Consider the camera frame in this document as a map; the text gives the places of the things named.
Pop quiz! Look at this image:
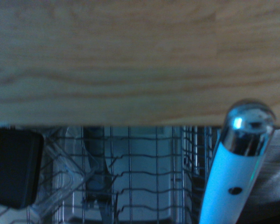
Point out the white-handled metal spoon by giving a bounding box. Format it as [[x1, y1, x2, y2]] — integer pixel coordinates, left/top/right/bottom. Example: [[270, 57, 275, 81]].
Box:
[[198, 99, 277, 224]]

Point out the clear plastic container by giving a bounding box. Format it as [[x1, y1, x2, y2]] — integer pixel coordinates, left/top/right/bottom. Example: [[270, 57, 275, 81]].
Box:
[[28, 130, 114, 221]]

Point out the black container lid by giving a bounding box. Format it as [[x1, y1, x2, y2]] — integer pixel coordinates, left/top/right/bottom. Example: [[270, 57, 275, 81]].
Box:
[[0, 127, 44, 210]]

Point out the wire dishwasher rack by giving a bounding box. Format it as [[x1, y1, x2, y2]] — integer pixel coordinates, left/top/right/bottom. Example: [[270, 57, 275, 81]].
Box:
[[0, 126, 224, 224]]

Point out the metal wire dish rack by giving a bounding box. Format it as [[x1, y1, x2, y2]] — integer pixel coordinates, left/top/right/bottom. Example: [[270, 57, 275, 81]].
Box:
[[51, 126, 224, 224]]

